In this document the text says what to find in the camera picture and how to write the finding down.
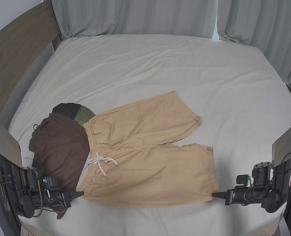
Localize green garment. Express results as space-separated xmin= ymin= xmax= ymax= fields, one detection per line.
xmin=74 ymin=105 xmax=97 ymax=127

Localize window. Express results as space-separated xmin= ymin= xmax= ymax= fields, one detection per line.
xmin=213 ymin=9 xmax=219 ymax=40

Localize white garment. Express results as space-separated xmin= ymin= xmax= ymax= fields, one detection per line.
xmin=22 ymin=156 xmax=35 ymax=168

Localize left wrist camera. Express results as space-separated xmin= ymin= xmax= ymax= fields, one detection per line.
xmin=43 ymin=176 xmax=58 ymax=191

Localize tan shorts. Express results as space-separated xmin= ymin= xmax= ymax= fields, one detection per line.
xmin=76 ymin=90 xmax=221 ymax=209

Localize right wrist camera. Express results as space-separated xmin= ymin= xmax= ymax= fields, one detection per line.
xmin=236 ymin=174 xmax=250 ymax=189

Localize bed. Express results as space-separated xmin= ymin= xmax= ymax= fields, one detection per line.
xmin=0 ymin=0 xmax=291 ymax=236

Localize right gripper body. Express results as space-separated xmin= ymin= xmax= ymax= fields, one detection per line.
xmin=225 ymin=189 xmax=250 ymax=205

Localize pale green curtain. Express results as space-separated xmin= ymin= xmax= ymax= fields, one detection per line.
xmin=48 ymin=0 xmax=221 ymax=41
xmin=217 ymin=0 xmax=291 ymax=85

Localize brown shorts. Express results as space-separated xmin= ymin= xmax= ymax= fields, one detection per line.
xmin=29 ymin=113 xmax=90 ymax=220

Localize black garment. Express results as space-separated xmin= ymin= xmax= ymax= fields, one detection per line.
xmin=52 ymin=103 xmax=81 ymax=121

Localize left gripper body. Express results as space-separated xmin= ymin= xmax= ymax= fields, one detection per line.
xmin=47 ymin=189 xmax=74 ymax=208

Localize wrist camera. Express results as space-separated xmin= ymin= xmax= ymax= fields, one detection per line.
xmin=43 ymin=176 xmax=58 ymax=191
xmin=236 ymin=174 xmax=250 ymax=189

